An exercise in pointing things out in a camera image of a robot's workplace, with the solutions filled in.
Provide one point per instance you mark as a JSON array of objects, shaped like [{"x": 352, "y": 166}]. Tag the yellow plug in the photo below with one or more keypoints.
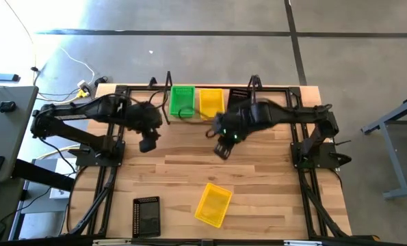
[{"x": 83, "y": 93}]

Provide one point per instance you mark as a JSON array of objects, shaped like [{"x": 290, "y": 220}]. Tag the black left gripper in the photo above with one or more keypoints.
[{"x": 143, "y": 118}]

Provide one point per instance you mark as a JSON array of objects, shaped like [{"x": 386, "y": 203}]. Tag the white power strip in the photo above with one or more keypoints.
[{"x": 83, "y": 84}]

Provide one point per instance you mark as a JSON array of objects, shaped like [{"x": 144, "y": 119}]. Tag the black slotted plastic basket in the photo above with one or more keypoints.
[
  {"x": 239, "y": 97},
  {"x": 146, "y": 218}
]

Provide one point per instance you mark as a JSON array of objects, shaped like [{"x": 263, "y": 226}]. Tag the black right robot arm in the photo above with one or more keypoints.
[{"x": 292, "y": 114}]

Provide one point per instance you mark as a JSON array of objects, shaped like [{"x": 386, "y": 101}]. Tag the dark grey flat bar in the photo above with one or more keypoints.
[{"x": 1, "y": 77}]

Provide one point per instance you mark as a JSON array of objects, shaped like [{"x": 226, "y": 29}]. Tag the black metal bracket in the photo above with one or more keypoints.
[
  {"x": 259, "y": 82},
  {"x": 152, "y": 82}
]

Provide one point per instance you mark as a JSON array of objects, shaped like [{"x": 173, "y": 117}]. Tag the black aluminium table frame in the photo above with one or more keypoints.
[{"x": 138, "y": 89}]

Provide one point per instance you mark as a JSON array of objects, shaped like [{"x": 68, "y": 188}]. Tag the yellow slotted plastic basket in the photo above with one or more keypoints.
[
  {"x": 213, "y": 205},
  {"x": 211, "y": 102}
]

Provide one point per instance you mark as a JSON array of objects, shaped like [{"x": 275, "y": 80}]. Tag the black computer mouse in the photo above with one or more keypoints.
[{"x": 6, "y": 106}]

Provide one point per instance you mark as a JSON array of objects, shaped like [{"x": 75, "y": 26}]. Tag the white box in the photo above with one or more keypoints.
[{"x": 66, "y": 169}]

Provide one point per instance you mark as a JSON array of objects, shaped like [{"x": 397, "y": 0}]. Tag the blue-grey table frame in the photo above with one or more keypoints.
[{"x": 394, "y": 160}]

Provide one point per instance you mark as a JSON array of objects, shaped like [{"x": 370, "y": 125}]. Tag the grey desk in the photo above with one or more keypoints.
[{"x": 11, "y": 136}]

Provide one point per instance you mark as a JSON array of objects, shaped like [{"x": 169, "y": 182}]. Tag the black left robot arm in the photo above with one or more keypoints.
[{"x": 87, "y": 109}]

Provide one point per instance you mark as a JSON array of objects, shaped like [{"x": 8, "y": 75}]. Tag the black desk leg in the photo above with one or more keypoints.
[{"x": 42, "y": 175}]

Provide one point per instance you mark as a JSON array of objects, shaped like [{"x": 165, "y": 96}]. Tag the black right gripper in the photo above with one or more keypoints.
[{"x": 232, "y": 126}]

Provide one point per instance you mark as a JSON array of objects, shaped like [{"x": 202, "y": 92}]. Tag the green slotted plastic basket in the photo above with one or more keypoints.
[{"x": 182, "y": 97}]

